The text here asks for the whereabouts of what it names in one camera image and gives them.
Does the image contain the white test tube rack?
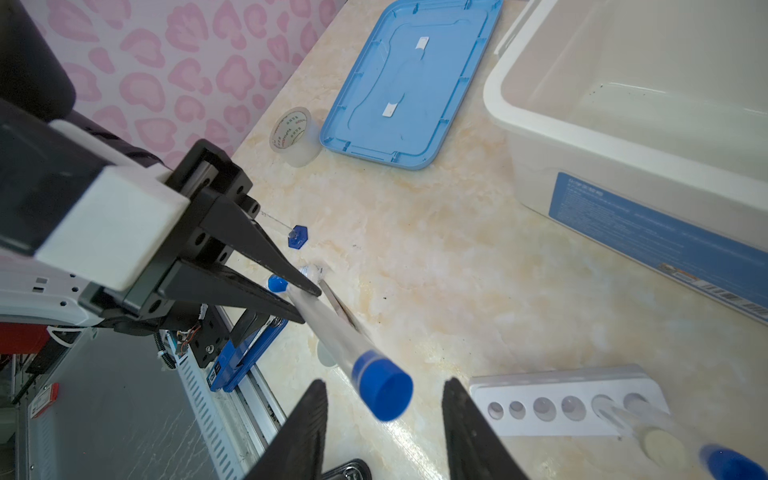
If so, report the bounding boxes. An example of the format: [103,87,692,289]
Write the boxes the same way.
[469,364,669,437]

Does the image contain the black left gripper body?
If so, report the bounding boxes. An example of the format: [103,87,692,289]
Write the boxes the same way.
[77,140,259,330]

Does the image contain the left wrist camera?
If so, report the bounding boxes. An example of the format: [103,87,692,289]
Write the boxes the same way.
[1,101,189,289]

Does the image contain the metal tweezers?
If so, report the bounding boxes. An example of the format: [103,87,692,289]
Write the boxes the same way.
[318,279,370,340]

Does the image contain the blue plastic bin lid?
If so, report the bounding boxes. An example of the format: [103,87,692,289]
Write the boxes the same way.
[320,0,503,171]

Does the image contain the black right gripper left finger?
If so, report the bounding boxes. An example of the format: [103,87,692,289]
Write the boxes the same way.
[244,379,328,480]

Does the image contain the blue hexagonal cap needle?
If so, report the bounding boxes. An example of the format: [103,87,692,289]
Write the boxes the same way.
[255,210,309,250]

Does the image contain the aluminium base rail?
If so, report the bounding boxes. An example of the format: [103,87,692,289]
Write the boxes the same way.
[166,333,286,479]

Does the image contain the white plastic storage bin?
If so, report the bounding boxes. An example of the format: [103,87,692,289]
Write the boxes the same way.
[483,1,767,322]

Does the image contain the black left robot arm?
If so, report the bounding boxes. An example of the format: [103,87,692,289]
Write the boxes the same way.
[1,1,321,336]

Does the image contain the clear tape roll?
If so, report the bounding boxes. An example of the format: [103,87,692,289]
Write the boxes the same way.
[269,107,323,168]

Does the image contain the small white round cup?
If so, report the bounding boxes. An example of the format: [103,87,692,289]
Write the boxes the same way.
[316,341,338,368]

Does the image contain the blue black stapler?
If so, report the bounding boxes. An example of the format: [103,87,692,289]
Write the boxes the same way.
[207,317,288,393]

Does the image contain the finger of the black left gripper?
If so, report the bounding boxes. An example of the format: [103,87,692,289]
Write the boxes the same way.
[157,259,305,324]
[200,196,321,297]

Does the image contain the small white blue-label bottle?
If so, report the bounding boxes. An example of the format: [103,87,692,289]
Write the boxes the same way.
[300,263,325,289]

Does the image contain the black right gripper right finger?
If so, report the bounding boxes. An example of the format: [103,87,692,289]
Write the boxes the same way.
[442,378,528,480]

